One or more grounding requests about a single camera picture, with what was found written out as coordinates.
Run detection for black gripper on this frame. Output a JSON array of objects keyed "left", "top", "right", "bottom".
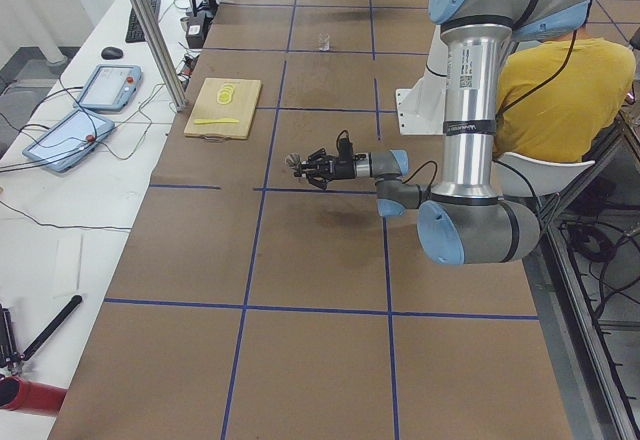
[{"left": 294, "top": 148, "right": 370, "bottom": 190}]

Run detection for steel double jigger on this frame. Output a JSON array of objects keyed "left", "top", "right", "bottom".
[{"left": 285, "top": 153, "right": 302, "bottom": 178}]

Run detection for clear glass cup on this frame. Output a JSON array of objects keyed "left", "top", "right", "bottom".
[{"left": 318, "top": 33, "right": 331, "bottom": 52}]

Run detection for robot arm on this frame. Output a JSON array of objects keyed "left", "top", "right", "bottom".
[{"left": 287, "top": 0, "right": 588, "bottom": 265}]

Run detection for wooden cutting board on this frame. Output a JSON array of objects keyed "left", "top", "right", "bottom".
[{"left": 184, "top": 78, "right": 262, "bottom": 140}]

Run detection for yellow plastic knife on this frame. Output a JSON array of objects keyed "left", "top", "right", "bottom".
[{"left": 193, "top": 117, "right": 240, "bottom": 125}]

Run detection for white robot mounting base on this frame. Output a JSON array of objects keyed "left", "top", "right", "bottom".
[{"left": 396, "top": 25, "right": 448, "bottom": 136}]

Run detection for black box device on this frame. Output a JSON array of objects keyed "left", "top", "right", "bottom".
[{"left": 185, "top": 12, "right": 209, "bottom": 49}]

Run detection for white chair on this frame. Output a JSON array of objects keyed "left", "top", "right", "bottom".
[{"left": 494, "top": 152, "right": 595, "bottom": 198}]

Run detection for teach pendant far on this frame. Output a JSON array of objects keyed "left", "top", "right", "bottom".
[{"left": 76, "top": 64, "right": 142, "bottom": 113}]

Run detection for teach pendant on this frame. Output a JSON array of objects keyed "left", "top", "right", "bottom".
[
  {"left": 23, "top": 109, "right": 115, "bottom": 173},
  {"left": 76, "top": 64, "right": 142, "bottom": 113}
]

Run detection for black keyboard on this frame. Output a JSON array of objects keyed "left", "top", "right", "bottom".
[{"left": 124, "top": 0, "right": 162, "bottom": 44}]

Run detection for black computer mouse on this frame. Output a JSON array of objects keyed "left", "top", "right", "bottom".
[{"left": 101, "top": 46, "right": 124, "bottom": 60}]

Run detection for teach pendant near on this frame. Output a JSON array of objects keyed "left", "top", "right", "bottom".
[{"left": 23, "top": 109, "right": 115, "bottom": 173}]

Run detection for person in yellow shirt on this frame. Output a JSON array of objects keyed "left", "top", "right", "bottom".
[{"left": 493, "top": 27, "right": 636, "bottom": 163}]

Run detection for black rod tool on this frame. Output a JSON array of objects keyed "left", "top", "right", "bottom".
[{"left": 21, "top": 294, "right": 83, "bottom": 362}]

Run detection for red cylinder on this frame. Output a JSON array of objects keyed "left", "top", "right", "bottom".
[{"left": 1, "top": 376, "right": 67, "bottom": 416}]

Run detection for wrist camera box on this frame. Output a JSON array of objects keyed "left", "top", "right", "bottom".
[{"left": 336, "top": 130, "right": 353, "bottom": 163}]

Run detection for aluminium frame post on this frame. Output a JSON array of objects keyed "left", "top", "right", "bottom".
[{"left": 130, "top": 0, "right": 187, "bottom": 112}]

